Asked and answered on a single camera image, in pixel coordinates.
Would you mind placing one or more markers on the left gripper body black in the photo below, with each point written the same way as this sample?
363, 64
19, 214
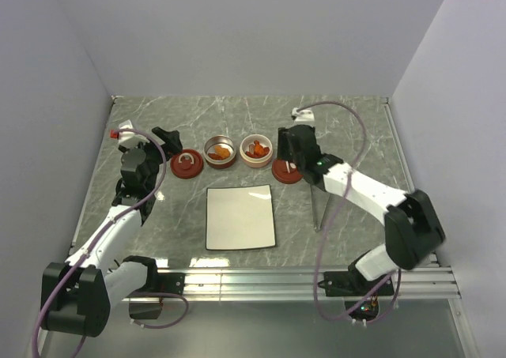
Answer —
155, 157

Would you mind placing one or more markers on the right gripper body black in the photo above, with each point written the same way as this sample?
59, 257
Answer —
313, 128

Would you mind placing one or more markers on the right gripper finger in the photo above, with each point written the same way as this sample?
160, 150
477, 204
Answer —
283, 152
296, 149

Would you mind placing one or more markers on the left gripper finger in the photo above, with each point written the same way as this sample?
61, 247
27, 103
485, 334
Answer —
178, 147
167, 137

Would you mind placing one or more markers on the red lid with ring handle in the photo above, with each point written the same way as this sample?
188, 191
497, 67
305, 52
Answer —
187, 164

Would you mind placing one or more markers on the large orange drumstick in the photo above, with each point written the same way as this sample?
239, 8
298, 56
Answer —
259, 151

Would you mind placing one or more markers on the red lid with white tab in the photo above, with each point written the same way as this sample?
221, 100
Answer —
285, 172

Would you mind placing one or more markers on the metal tongs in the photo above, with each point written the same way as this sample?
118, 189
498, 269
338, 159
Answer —
322, 207

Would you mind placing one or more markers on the dark red curved sausage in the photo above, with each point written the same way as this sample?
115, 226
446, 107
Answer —
214, 156

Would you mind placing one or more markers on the orange fried chicken piece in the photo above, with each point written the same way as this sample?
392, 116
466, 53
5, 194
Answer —
225, 154

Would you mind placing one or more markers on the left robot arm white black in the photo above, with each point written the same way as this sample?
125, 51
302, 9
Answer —
77, 296

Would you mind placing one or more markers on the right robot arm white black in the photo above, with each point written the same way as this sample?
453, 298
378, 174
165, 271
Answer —
412, 230

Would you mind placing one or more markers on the pink cream round container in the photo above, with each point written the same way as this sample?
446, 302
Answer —
265, 142

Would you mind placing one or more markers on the steel bowl red base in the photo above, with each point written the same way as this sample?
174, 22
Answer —
224, 142

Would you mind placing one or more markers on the white square plate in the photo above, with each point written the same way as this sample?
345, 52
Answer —
239, 218

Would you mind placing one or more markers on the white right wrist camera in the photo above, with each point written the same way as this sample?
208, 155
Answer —
304, 116

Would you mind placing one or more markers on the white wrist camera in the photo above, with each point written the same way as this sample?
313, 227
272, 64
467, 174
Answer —
304, 116
124, 136

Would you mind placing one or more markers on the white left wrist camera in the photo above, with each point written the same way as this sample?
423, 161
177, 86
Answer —
124, 136

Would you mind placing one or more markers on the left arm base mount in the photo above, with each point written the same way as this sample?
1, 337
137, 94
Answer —
160, 285

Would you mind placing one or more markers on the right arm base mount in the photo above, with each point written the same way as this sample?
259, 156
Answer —
346, 284

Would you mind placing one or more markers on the aluminium rail frame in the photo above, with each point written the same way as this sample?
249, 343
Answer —
260, 303

